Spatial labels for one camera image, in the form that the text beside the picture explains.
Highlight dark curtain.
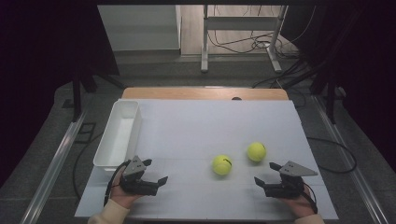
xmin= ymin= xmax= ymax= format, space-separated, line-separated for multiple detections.
xmin=0 ymin=0 xmax=121 ymax=189
xmin=281 ymin=0 xmax=396 ymax=175

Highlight white metal stand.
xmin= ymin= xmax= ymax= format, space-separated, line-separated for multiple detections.
xmin=200 ymin=4 xmax=290 ymax=75

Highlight left hand-held gripper black cable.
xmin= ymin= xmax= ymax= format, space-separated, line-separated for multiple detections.
xmin=103 ymin=160 xmax=132 ymax=207

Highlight white board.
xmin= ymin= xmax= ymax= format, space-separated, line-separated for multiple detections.
xmin=74 ymin=98 xmax=340 ymax=221

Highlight person's left hand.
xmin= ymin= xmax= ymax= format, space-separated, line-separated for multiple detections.
xmin=109 ymin=169 xmax=142 ymax=210

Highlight white plastic bin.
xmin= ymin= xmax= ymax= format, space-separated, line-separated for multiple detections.
xmin=92 ymin=99 xmax=144 ymax=173

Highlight tangle of thin floor cables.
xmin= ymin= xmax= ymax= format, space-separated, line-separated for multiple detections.
xmin=206 ymin=4 xmax=317 ymax=60

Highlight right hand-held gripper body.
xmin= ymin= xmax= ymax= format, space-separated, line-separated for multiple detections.
xmin=264 ymin=160 xmax=319 ymax=200

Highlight wooden table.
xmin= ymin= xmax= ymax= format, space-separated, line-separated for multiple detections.
xmin=120 ymin=87 xmax=290 ymax=102

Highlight hand-held gripper black cable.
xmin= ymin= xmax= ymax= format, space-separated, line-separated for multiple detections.
xmin=300 ymin=182 xmax=319 ymax=215
xmin=103 ymin=160 xmax=132 ymax=207

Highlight black floor frame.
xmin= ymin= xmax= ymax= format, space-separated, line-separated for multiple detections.
xmin=74 ymin=121 xmax=97 ymax=145

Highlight bundle of black cables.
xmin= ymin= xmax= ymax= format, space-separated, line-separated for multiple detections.
xmin=251 ymin=58 xmax=316 ymax=91

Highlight person's right hand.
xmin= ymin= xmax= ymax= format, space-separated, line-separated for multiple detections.
xmin=280 ymin=186 xmax=317 ymax=218

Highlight right hand-held gripper black cable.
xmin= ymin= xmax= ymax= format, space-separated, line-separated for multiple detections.
xmin=300 ymin=182 xmax=319 ymax=215

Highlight black stand legs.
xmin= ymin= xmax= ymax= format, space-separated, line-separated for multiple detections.
xmin=61 ymin=69 xmax=126 ymax=123
xmin=310 ymin=74 xmax=345 ymax=125

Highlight white cabinet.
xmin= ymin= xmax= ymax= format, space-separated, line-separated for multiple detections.
xmin=96 ymin=4 xmax=182 ymax=52

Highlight aluminium rail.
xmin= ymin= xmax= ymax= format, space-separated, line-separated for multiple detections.
xmin=312 ymin=94 xmax=390 ymax=224
xmin=20 ymin=111 xmax=89 ymax=224

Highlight yellow tennis ball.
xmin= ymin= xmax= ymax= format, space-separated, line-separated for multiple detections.
xmin=246 ymin=141 xmax=268 ymax=163
xmin=211 ymin=154 xmax=233 ymax=176

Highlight black floor cable loop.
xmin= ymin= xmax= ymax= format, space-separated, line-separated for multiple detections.
xmin=305 ymin=136 xmax=359 ymax=175

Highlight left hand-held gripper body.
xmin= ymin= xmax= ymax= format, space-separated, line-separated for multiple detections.
xmin=120 ymin=155 xmax=160 ymax=197

